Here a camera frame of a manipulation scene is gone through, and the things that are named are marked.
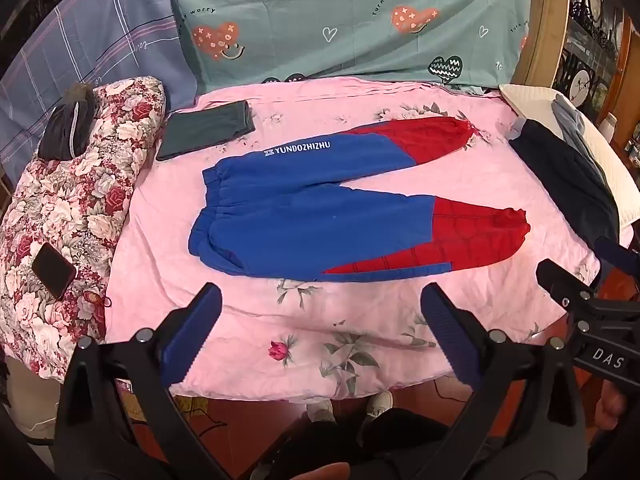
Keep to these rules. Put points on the person's legs in black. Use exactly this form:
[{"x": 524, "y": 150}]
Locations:
[{"x": 350, "y": 442}]

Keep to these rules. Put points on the wooden headboard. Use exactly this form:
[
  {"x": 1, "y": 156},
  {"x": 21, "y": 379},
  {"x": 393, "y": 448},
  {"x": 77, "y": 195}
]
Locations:
[{"x": 545, "y": 35}]

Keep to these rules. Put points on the pink floral bedsheet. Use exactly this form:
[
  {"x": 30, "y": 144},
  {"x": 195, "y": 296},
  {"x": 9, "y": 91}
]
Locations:
[{"x": 250, "y": 320}]

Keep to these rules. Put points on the person's white shoe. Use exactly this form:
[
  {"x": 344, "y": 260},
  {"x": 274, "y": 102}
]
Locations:
[
  {"x": 380, "y": 402},
  {"x": 320, "y": 410}
]

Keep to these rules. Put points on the person's right hand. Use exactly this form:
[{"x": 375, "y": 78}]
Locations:
[{"x": 620, "y": 407}]

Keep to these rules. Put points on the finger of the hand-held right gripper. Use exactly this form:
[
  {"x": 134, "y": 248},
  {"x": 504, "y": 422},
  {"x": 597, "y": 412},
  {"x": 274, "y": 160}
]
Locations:
[
  {"x": 615, "y": 254},
  {"x": 562, "y": 285}
]

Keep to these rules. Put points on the teal heart-print pillow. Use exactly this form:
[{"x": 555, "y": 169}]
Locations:
[{"x": 350, "y": 10}]

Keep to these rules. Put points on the white quilted pillow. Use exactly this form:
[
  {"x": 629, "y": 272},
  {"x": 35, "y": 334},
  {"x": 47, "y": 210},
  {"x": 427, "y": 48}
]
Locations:
[{"x": 530, "y": 97}]

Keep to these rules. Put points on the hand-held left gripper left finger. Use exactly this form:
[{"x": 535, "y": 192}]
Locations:
[{"x": 192, "y": 330}]

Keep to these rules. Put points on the dark smartphone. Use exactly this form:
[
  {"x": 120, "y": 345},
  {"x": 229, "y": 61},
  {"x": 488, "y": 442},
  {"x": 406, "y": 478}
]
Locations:
[{"x": 54, "y": 270}]

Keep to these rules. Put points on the dark display cabinet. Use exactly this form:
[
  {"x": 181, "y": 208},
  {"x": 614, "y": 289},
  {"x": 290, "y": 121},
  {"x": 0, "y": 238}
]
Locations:
[{"x": 600, "y": 35}]

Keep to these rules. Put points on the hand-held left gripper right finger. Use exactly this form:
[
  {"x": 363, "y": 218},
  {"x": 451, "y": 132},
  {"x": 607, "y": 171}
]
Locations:
[{"x": 450, "y": 335}]

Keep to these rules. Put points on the dark navy garment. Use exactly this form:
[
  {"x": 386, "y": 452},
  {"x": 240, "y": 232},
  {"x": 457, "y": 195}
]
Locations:
[{"x": 565, "y": 175}]

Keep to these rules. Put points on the grey-blue garment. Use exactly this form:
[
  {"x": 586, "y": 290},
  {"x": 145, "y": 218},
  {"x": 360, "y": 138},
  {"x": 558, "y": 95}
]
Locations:
[{"x": 570, "y": 120}]

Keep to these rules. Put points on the grey folded garment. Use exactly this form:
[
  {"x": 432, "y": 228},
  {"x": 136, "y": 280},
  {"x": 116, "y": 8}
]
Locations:
[{"x": 205, "y": 130}]

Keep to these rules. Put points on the red floral quilt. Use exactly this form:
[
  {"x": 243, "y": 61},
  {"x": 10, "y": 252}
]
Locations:
[{"x": 100, "y": 185}]

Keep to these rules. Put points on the blue and red pants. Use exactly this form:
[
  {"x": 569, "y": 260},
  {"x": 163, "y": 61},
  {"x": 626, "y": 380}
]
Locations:
[{"x": 300, "y": 210}]

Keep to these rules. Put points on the purple plaid pillow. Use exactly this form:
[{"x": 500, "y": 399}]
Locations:
[{"x": 100, "y": 35}]

